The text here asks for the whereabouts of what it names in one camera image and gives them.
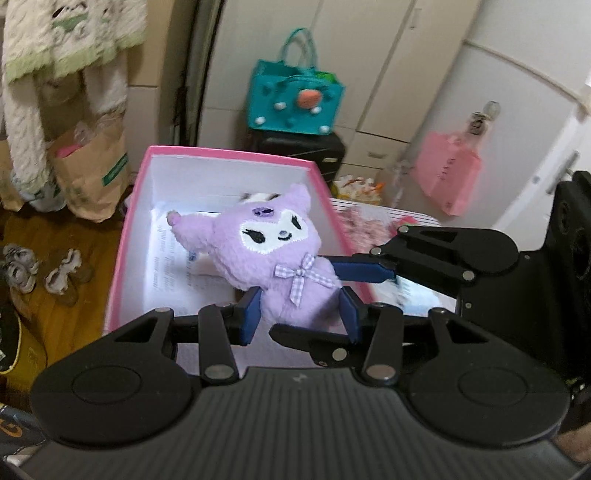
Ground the beige wooden cabinet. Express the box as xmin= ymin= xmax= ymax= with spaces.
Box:
xmin=124 ymin=0 xmax=195 ymax=148

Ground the black yellow bag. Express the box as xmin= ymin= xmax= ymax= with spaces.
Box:
xmin=0 ymin=302 xmax=49 ymax=374

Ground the brown paper bag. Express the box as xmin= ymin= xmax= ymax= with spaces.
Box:
xmin=48 ymin=115 xmax=130 ymax=223

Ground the pink cardboard box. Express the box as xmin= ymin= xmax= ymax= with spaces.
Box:
xmin=102 ymin=145 xmax=372 ymax=370

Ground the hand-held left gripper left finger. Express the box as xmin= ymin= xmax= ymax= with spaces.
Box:
xmin=113 ymin=288 xmax=263 ymax=384

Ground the person's right forearm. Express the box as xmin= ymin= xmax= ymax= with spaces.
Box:
xmin=558 ymin=422 xmax=591 ymax=469

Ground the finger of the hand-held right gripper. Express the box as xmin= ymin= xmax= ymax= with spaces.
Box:
xmin=331 ymin=224 xmax=485 ymax=296
xmin=269 ymin=323 xmax=371 ymax=368

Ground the pink floral scrunchie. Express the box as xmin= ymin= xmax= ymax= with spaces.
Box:
xmin=342 ymin=208 xmax=402 ymax=252

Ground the beige wardrobe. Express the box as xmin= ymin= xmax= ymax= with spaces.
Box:
xmin=196 ymin=0 xmax=483 ymax=185

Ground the white door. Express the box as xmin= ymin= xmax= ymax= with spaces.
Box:
xmin=499 ymin=88 xmax=591 ymax=232

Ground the grey sandal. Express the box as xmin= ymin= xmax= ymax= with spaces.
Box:
xmin=44 ymin=249 xmax=93 ymax=306
xmin=0 ymin=244 xmax=41 ymax=294

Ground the black suitcase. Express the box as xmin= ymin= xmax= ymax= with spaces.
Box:
xmin=249 ymin=129 xmax=347 ymax=195

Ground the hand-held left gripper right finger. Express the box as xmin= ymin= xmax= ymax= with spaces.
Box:
xmin=341 ymin=288 xmax=485 ymax=386

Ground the printed paper sheet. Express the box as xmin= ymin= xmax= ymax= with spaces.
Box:
xmin=148 ymin=210 xmax=245 ymax=324

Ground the purple plush doll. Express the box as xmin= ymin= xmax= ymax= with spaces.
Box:
xmin=166 ymin=183 xmax=345 ymax=329

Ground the pink shopping bag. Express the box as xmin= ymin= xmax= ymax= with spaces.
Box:
xmin=412 ymin=130 xmax=483 ymax=217

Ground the teal felt tote bag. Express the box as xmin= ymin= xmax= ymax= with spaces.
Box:
xmin=247 ymin=28 xmax=347 ymax=136

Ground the black clothes rack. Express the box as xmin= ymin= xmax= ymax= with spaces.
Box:
xmin=173 ymin=0 xmax=218 ymax=146

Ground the white fluffy cardigan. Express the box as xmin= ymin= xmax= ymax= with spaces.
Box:
xmin=0 ymin=0 xmax=148 ymax=84

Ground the blue white tissue pack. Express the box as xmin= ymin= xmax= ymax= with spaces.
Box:
xmin=392 ymin=277 xmax=455 ymax=315

